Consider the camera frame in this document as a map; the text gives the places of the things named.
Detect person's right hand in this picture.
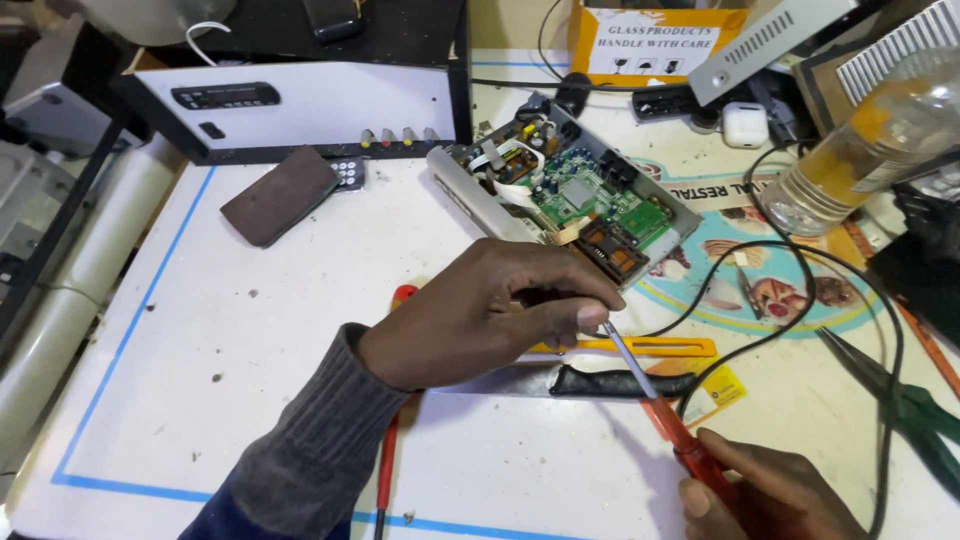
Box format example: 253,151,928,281
678,427,873,540

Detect person's left hand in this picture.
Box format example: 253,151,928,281
356,238,628,393

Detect red handled screwdriver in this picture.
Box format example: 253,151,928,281
602,321,744,519

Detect yellow card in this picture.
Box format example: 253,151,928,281
645,358,749,429

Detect slim red screwdriver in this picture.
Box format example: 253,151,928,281
372,284,423,540

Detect open receiver with circuit board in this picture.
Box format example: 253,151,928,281
426,91,705,290

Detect small black remote control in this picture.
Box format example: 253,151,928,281
328,156,368,194

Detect orange plastic ruler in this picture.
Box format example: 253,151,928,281
525,336,719,359

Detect metal tweezers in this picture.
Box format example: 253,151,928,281
735,264,763,322

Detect brown wallet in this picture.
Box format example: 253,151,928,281
219,144,342,249

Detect colourful printed paper mat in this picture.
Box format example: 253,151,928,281
626,157,890,340

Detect black plug adapter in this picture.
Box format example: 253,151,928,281
553,71,595,120

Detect white amplifier box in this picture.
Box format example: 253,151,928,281
112,0,475,166

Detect black bag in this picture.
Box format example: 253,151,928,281
868,146,960,348

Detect black device on amplifier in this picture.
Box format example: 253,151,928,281
302,0,367,44

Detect orange carton with white label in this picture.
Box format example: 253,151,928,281
567,0,751,88

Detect white earbuds case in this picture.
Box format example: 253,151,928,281
722,102,771,150

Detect clear bottle with yellow liquid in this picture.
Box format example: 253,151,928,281
761,46,960,239

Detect white rolled plastic sheet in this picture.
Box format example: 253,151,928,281
0,135,185,474

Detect grey vented metal cover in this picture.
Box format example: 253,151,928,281
687,0,860,108

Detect black metal rack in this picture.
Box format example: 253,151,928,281
0,22,129,339

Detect white bowl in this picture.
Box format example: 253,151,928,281
73,0,240,48

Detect white ribbed heat sink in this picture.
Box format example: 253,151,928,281
834,0,960,108

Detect green handled pliers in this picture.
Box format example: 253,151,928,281
815,325,960,502

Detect knife with black handle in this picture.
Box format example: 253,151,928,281
426,363,700,400

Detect black cable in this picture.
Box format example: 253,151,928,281
592,138,907,540

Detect white wire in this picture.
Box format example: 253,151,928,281
184,21,234,69

